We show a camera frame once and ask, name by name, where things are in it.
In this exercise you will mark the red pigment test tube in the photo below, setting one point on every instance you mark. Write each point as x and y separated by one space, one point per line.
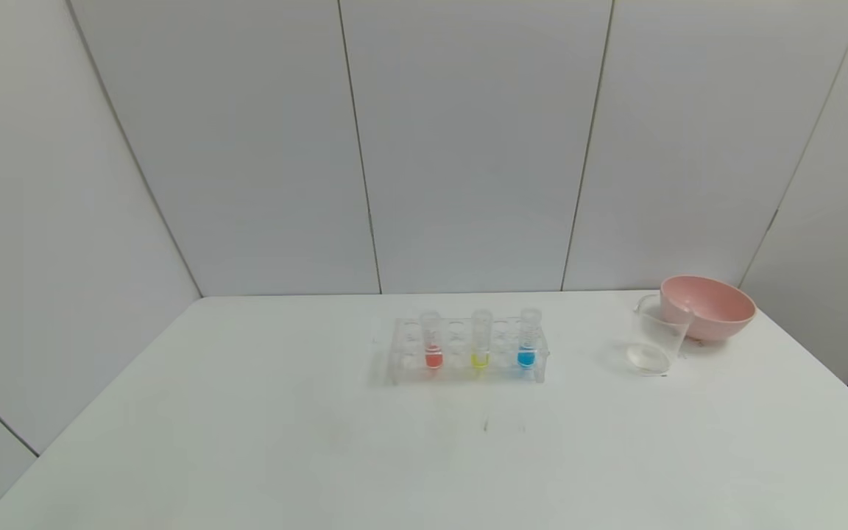
432 358

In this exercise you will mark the yellow pigment test tube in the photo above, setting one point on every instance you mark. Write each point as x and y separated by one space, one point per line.
481 359

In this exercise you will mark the clear plastic test tube rack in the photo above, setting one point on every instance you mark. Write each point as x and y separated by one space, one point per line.
457 346

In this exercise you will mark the blue pigment test tube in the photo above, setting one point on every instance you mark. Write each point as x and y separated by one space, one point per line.
527 358

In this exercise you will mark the clear plastic measuring beaker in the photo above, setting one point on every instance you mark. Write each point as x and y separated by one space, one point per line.
652 353

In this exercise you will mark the pink plastic bowl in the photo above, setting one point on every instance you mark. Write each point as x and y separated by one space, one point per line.
715 305

